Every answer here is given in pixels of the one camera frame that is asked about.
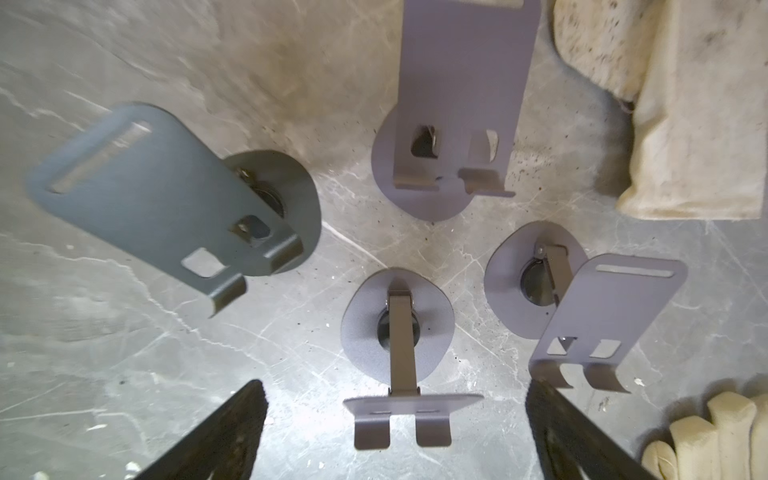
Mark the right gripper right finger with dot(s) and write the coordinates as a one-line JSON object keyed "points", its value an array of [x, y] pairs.
{"points": [[569, 445]]}

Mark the cream leather work glove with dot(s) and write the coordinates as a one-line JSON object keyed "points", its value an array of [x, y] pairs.
{"points": [[731, 444]]}

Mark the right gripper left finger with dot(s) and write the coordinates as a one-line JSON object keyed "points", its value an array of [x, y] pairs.
{"points": [[223, 446]]}

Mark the grey work glove back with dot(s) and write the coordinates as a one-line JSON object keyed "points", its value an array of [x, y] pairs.
{"points": [[696, 75]]}

